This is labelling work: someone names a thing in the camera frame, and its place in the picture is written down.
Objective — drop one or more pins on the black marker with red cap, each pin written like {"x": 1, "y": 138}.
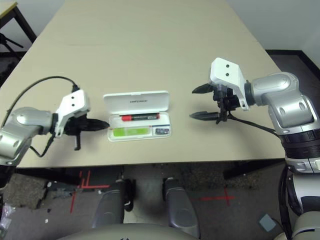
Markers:
{"x": 142, "y": 117}

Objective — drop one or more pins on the black tripod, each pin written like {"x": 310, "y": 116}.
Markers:
{"x": 10, "y": 42}

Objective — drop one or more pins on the grey-blue square floor pad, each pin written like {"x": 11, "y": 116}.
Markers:
{"x": 267, "y": 222}

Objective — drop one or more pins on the clear plastic wrapper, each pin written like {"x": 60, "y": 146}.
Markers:
{"x": 5, "y": 217}

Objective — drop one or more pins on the black table base bar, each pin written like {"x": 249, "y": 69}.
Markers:
{"x": 50, "y": 176}

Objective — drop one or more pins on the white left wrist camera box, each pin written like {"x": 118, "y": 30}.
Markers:
{"x": 75, "y": 102}

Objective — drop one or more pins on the grey-blue foam scrap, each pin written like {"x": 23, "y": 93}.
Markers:
{"x": 65, "y": 193}

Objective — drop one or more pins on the grey robot right leg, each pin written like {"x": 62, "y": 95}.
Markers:
{"x": 180, "y": 207}

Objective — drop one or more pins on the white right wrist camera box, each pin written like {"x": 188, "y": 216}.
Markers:
{"x": 225, "y": 72}

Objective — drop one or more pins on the small dark sharpener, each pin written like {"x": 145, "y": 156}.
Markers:
{"x": 161, "y": 131}

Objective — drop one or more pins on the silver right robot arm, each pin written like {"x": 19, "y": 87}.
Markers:
{"x": 282, "y": 100}

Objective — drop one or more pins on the side table with black frame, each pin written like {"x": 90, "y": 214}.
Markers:
{"x": 25, "y": 23}

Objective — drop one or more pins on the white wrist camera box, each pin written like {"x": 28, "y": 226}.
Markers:
{"x": 225, "y": 72}
{"x": 75, "y": 102}

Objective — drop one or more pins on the white plastic pencil case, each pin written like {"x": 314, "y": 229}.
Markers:
{"x": 140, "y": 100}

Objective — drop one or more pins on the grey robot torso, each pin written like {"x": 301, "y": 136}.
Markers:
{"x": 125, "y": 233}

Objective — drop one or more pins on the grey robot left leg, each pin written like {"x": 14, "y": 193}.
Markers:
{"x": 110, "y": 205}

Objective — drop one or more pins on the grey robot leg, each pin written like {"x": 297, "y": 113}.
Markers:
{"x": 180, "y": 207}
{"x": 110, "y": 205}

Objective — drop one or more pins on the green eraser pack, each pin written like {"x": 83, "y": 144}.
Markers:
{"x": 130, "y": 132}

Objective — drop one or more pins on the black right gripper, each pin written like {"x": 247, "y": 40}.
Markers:
{"x": 227, "y": 102}

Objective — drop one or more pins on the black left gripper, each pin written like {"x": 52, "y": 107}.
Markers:
{"x": 75, "y": 126}

